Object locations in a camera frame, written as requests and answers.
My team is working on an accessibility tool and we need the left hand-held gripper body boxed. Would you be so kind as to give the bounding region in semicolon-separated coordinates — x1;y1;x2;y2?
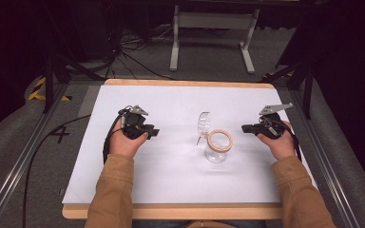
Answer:
118;104;150;141

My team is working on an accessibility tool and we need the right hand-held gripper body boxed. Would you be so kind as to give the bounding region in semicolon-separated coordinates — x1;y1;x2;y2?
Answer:
256;103;295;141

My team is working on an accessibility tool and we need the glass jar with hinged lid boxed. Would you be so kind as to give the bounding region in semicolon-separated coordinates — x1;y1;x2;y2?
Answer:
196;110;235;164

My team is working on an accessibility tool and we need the person's right hand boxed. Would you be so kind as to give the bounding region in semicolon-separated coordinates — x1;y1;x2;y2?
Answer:
257;120;297;162

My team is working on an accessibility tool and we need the person's left hand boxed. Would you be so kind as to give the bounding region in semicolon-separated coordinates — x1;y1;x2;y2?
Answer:
108;119;149;159

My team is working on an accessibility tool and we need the white table sheet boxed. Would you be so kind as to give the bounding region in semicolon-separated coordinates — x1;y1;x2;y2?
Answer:
61;84;318;205

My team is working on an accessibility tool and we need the black metal stand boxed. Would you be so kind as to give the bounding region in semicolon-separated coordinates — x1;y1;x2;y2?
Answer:
259;56;316;121
42;51;106;115

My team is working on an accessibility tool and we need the wooden table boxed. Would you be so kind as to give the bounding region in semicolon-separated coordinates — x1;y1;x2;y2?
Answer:
62;78;318;220

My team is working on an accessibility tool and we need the yellow black floor tape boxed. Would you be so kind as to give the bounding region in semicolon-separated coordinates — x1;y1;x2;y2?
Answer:
27;77;73;103

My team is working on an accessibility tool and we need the right hand-held gripper cable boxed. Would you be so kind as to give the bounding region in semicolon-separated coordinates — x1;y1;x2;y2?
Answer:
277;120;302;163

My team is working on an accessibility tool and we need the hand-held gripper cable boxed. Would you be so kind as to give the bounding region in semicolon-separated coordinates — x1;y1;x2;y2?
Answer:
102;106;131;165
277;120;302;163

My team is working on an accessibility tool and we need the left hand-held gripper cable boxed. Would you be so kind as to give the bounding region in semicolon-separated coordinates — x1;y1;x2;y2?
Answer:
102;106;131;165

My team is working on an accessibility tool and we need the aluminium floor rail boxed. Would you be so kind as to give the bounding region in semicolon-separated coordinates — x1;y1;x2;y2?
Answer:
0;81;71;228
288;89;363;228

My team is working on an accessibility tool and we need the bundle of black cables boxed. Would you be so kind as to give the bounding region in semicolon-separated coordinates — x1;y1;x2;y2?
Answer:
106;22;179;82

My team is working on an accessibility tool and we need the black floor cable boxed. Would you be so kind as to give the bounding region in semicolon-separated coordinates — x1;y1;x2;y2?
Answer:
21;114;92;228

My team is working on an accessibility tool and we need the white metal table frame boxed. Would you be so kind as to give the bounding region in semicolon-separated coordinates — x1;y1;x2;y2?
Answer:
169;4;261;76

